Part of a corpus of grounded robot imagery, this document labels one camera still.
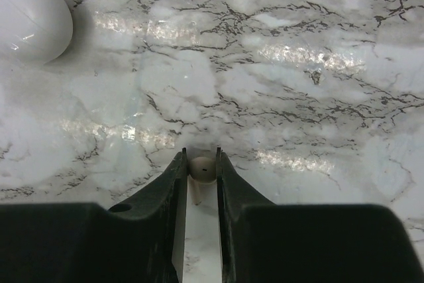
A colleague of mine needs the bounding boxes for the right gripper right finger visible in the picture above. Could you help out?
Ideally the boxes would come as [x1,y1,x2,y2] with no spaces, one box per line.
[215,146,424,283]

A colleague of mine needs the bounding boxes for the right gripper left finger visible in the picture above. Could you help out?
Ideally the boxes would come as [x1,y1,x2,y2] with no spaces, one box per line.
[1,150,187,282]

